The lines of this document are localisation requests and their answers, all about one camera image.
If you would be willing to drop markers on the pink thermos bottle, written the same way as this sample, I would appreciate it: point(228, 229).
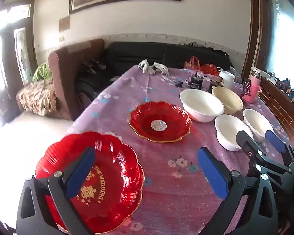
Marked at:
point(253, 88)

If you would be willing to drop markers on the small dark jar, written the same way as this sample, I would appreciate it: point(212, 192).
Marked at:
point(213, 82)

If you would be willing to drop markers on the green cloth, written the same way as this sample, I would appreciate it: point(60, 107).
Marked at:
point(43, 72)

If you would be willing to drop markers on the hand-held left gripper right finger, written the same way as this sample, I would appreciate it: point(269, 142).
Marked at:
point(212, 173)

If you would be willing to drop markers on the black round pump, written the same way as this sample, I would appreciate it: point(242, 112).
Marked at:
point(195, 80)

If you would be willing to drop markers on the brown wall plaque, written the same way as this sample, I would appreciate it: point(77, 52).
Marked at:
point(64, 23)

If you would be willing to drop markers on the small white bowl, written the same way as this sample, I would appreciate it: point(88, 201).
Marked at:
point(256, 122)
point(226, 129)

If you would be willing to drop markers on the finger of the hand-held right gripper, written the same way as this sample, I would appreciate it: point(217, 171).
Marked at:
point(245, 142)
point(275, 140)

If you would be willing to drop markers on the brown patterned blanket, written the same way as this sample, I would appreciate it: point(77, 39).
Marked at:
point(36, 95)

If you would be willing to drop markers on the red plate round sticker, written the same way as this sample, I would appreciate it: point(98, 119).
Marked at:
point(147, 120)

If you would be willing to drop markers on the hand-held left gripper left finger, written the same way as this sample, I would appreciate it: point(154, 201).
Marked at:
point(80, 173)

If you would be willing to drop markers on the wooden tiled cabinet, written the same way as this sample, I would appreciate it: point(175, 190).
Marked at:
point(281, 110)

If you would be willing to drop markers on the white plastic jar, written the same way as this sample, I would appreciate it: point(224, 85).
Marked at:
point(227, 78)

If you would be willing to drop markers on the black white shoes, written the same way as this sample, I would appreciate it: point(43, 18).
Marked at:
point(94, 66)

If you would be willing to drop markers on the red plastic bag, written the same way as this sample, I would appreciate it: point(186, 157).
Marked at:
point(208, 69)

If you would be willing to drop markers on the black slotted spatula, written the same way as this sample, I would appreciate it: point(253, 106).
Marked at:
point(246, 84)

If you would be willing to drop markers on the white work glove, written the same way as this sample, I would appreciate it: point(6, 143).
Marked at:
point(160, 67)
point(145, 64)

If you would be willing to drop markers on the brown armchair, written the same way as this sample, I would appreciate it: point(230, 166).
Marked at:
point(68, 78)

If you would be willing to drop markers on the large white bowl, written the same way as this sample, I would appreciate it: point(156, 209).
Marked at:
point(201, 104)

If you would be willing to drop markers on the black leather sofa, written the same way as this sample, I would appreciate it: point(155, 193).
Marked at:
point(137, 51)

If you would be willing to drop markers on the clear plastic bag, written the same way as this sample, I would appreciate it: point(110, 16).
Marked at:
point(235, 74)

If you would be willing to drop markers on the cream bowl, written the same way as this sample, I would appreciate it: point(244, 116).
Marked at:
point(229, 98)

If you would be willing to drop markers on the wooden glass door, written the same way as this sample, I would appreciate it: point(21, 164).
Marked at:
point(22, 53)

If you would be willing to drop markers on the red plate gold lettering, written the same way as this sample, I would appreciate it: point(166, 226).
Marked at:
point(117, 176)

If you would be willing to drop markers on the purple floral tablecloth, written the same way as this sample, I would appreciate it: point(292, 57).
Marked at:
point(166, 156)

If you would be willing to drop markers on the small black power adapter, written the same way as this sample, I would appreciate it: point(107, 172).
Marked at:
point(179, 83)

